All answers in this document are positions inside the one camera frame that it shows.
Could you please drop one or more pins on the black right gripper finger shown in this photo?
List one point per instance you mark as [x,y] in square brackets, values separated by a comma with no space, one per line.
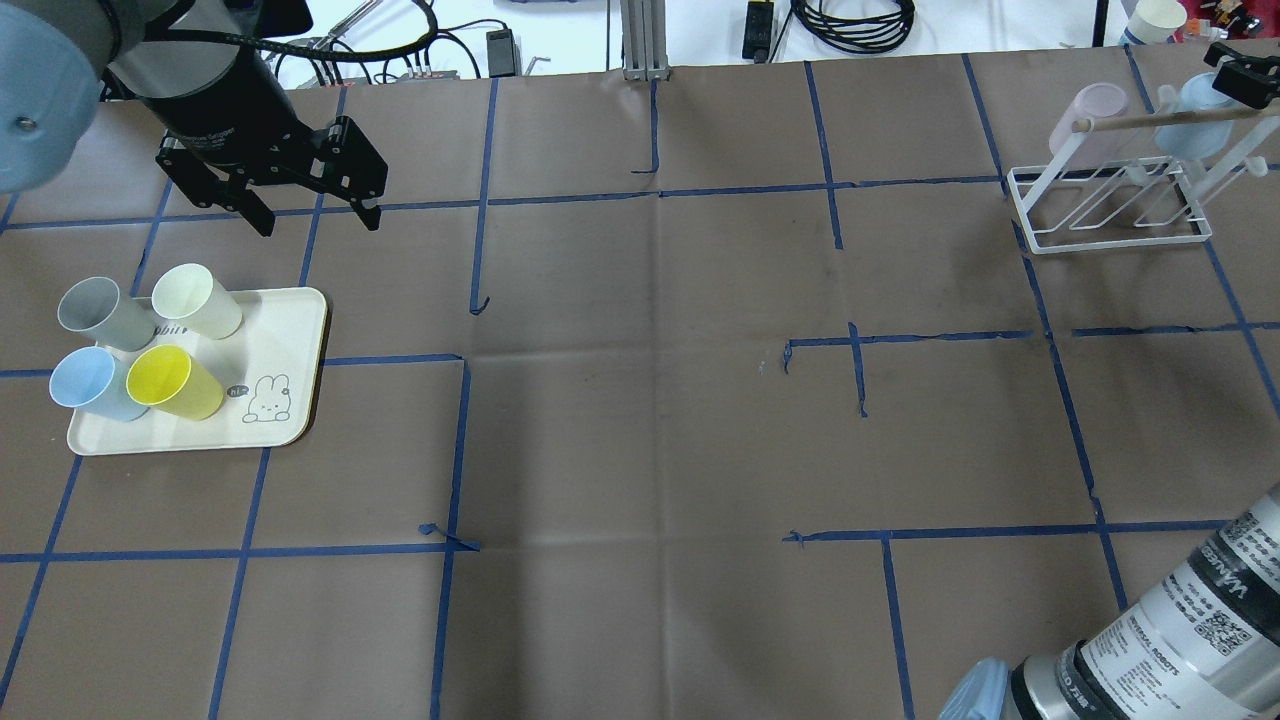
[1251,80]

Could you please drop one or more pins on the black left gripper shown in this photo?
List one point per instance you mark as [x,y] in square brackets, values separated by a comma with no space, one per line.
[228,112]

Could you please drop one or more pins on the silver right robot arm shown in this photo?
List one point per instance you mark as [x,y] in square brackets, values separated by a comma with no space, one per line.
[1202,642]

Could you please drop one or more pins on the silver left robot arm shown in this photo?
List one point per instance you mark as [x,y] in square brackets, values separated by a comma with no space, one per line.
[196,66]

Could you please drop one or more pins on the white paper cup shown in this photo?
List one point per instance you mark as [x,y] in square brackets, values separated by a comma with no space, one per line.
[1153,22]

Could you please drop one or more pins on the cream white cup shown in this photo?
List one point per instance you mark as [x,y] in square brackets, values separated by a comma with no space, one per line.
[191,296]

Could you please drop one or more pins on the white cup drying rack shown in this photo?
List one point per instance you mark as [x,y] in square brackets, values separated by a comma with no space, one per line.
[1145,180]

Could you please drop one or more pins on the yellow plastic cup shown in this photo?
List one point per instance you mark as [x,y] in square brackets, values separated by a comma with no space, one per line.
[168,379]

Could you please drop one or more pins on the grey plastic cup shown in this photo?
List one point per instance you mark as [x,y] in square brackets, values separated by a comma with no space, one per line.
[100,310]

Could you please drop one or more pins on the cream plastic tray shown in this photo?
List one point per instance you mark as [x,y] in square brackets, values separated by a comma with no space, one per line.
[267,371]

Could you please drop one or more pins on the black power adapter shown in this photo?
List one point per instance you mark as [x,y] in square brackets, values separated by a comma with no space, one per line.
[502,58]

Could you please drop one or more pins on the aluminium frame post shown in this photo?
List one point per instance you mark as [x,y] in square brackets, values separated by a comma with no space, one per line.
[644,46]

